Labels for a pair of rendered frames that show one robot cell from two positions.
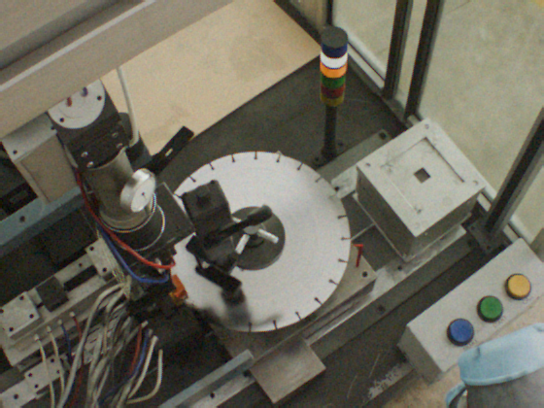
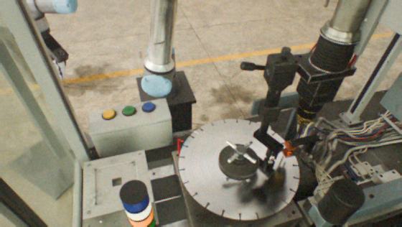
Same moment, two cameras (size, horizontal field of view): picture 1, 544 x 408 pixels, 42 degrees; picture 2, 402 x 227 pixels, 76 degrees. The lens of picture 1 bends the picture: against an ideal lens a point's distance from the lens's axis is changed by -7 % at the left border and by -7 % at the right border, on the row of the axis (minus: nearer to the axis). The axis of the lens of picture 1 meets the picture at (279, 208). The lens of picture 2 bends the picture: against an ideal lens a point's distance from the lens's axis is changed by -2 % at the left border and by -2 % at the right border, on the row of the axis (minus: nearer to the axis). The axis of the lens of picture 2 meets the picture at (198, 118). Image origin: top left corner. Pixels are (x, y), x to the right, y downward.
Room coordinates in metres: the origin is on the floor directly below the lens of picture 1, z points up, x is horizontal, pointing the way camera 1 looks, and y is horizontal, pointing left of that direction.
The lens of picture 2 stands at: (0.92, 0.04, 1.54)
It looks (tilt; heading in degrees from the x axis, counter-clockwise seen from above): 45 degrees down; 193
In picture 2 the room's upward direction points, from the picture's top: 1 degrees clockwise
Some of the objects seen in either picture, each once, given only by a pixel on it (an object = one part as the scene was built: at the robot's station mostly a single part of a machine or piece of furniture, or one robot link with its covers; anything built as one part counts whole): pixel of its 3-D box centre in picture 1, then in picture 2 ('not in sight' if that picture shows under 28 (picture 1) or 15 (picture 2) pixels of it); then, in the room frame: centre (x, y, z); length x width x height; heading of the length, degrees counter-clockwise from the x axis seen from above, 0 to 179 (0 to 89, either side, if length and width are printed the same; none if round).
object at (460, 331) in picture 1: (460, 332); (148, 108); (0.29, -0.30, 0.90); 0.04 x 0.04 x 0.02
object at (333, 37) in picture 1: (334, 42); (134, 196); (0.74, -0.11, 1.14); 0.05 x 0.04 x 0.03; 31
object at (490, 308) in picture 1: (490, 309); (129, 111); (0.33, -0.36, 0.90); 0.04 x 0.04 x 0.02
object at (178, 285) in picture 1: (157, 300); (299, 147); (0.38, 0.22, 0.95); 0.10 x 0.03 x 0.07; 121
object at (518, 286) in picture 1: (518, 287); (109, 115); (0.36, -0.42, 0.90); 0.04 x 0.04 x 0.02
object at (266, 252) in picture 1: (252, 235); (239, 158); (0.48, 0.05, 0.96); 0.11 x 0.11 x 0.03
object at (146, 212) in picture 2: (333, 52); (137, 205); (0.74, -0.11, 1.11); 0.05 x 0.04 x 0.03; 31
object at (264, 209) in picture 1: (238, 214); (260, 70); (0.41, 0.06, 1.21); 0.08 x 0.06 x 0.03; 121
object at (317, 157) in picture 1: (328, 150); not in sight; (0.74, -0.11, 0.76); 0.09 x 0.03 x 0.03; 121
